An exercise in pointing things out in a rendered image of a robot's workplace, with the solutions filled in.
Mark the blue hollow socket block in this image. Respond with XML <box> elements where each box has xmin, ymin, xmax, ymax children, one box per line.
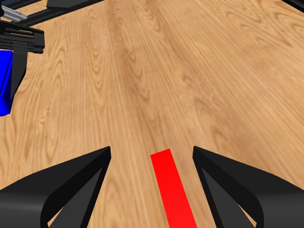
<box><xmin>0</xmin><ymin>49</ymin><xmax>14</xmax><ymax>117</ymax></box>

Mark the thin red peg bar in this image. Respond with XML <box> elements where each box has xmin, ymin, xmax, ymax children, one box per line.
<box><xmin>150</xmin><ymin>148</ymin><xmax>199</xmax><ymax>228</ymax></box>

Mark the black table frame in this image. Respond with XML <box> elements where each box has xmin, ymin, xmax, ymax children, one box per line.
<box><xmin>0</xmin><ymin>0</ymin><xmax>304</xmax><ymax>27</ymax></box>

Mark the grey metal frame rail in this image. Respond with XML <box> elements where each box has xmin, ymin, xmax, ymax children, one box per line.
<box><xmin>0</xmin><ymin>5</ymin><xmax>29</xmax><ymax>23</ymax></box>

